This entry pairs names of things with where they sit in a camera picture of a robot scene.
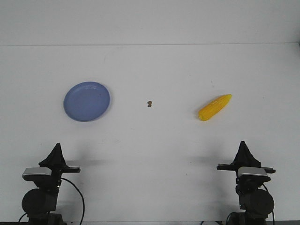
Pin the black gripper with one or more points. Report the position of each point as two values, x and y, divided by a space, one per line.
56 163
239 159

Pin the yellow corn cob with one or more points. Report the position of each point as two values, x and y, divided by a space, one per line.
213 107

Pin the blue round plate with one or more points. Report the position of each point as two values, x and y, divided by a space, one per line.
86 101

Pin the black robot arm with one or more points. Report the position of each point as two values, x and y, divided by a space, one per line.
254 198
39 204

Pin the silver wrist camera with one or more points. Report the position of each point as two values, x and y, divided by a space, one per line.
36 173
258 175

